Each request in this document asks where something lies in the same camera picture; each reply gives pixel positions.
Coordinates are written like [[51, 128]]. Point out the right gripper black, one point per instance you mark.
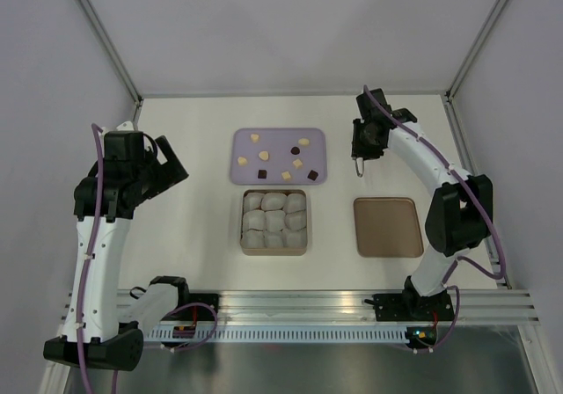
[[358, 149]]

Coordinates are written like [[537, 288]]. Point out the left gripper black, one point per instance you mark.
[[171, 172]]

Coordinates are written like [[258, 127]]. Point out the metal tongs white tips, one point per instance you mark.
[[359, 167]]

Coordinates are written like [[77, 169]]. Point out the white oval swirl chocolate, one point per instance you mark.
[[303, 141]]

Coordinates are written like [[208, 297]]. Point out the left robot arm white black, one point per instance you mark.
[[95, 333]]

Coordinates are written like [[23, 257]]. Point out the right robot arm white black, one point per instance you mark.
[[459, 218]]

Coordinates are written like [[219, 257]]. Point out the dark square chocolate right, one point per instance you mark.
[[313, 175]]

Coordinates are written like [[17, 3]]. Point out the gold chocolate tin box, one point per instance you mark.
[[286, 252]]

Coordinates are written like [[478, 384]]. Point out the gold tin lid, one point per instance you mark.
[[387, 228]]

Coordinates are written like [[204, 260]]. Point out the white paper cup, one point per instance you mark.
[[295, 239], [275, 220], [274, 240], [296, 221], [254, 220], [295, 202], [252, 201], [253, 239], [273, 201]]

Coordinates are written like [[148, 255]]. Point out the lavender plastic tray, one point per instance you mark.
[[278, 142]]

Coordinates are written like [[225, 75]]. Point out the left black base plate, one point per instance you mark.
[[198, 307]]

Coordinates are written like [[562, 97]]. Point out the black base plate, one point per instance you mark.
[[401, 307], [198, 307]]

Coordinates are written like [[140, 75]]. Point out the aluminium mounting rail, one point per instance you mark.
[[350, 307]]

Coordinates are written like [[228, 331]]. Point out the white slotted cable duct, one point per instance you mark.
[[280, 334]]

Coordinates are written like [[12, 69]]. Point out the left aluminium frame post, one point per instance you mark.
[[102, 36]]

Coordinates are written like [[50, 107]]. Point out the aluminium frame post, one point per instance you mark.
[[102, 36], [486, 30]]

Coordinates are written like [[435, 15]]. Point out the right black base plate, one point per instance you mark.
[[401, 307]]

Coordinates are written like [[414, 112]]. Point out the right aluminium frame post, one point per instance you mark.
[[486, 30]]

